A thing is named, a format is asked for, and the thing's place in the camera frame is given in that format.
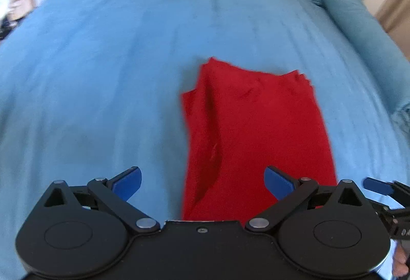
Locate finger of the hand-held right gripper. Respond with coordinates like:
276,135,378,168
363,177,398,198

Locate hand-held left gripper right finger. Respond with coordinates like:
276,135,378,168
245,165,367,234

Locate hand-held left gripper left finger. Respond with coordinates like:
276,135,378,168
43,166,161,234

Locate red knit sweater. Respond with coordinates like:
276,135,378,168
180,56,338,223

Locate person's right hand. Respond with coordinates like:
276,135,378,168
392,243,410,279

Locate rolled blue duvet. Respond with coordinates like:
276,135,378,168
295,0,410,139

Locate beige curtain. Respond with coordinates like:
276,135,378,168
375,0,410,63

